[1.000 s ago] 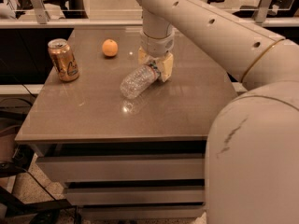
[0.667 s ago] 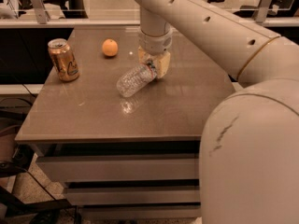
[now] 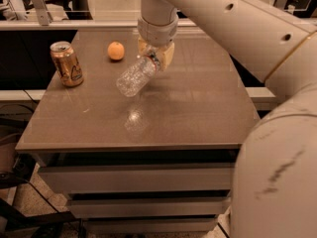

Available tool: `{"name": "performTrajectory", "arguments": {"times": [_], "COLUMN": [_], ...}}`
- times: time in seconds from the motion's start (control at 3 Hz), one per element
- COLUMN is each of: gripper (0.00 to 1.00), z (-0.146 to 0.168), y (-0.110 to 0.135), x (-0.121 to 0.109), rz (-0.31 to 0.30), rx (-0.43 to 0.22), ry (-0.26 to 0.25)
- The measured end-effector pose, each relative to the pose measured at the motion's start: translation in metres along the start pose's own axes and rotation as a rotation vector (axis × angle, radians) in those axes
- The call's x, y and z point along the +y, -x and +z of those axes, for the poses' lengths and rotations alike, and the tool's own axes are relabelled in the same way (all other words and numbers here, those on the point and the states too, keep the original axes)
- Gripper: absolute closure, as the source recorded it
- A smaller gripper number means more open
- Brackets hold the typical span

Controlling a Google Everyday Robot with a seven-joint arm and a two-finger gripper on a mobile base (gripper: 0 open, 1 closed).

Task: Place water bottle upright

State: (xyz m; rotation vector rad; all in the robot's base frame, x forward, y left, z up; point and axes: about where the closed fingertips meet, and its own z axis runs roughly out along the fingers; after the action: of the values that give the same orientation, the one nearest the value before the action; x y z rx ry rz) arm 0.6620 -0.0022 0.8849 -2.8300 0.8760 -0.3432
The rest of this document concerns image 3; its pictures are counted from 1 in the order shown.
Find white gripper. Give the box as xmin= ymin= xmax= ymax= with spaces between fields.
xmin=138 ymin=14 xmax=178 ymax=71

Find clear plastic water bottle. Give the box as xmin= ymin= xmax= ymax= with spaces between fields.
xmin=116 ymin=52 xmax=160 ymax=97

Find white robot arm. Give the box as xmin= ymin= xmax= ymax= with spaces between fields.
xmin=142 ymin=0 xmax=317 ymax=238

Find orange fruit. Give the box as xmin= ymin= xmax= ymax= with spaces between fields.
xmin=107 ymin=42 xmax=125 ymax=60

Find gold soda can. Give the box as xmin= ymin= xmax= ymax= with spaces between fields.
xmin=50 ymin=41 xmax=83 ymax=87

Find grey drawer cabinet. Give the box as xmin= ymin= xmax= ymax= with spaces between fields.
xmin=17 ymin=28 xmax=259 ymax=233

